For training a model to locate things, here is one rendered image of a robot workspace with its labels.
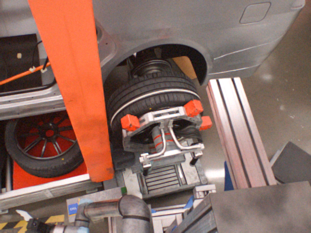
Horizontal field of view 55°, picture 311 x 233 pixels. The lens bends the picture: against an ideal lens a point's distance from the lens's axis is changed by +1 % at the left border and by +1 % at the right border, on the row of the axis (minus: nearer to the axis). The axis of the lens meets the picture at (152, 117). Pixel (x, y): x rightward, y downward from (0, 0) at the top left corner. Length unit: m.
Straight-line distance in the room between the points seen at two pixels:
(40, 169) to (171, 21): 1.44
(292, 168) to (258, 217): 2.14
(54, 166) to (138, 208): 1.24
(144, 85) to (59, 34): 1.01
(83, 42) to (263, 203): 0.68
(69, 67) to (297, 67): 3.28
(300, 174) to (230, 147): 2.12
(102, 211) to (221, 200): 0.82
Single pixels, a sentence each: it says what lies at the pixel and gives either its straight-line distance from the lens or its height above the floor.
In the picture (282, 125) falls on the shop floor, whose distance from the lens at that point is 3.45.
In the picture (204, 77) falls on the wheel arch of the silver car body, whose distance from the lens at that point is 2.38.
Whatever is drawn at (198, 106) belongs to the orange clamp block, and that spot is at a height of 1.14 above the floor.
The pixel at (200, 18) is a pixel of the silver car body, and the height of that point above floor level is 1.49.
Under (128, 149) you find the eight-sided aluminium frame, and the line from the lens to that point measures 2.10.
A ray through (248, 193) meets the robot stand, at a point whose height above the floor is 2.03.
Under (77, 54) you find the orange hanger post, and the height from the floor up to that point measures 1.93.
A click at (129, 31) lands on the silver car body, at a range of 1.74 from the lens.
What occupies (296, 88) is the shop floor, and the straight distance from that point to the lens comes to 3.80.
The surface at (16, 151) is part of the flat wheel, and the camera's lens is 2.51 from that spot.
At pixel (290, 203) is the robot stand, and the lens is 0.79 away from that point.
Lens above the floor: 2.70
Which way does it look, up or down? 61 degrees down
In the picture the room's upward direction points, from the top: 9 degrees clockwise
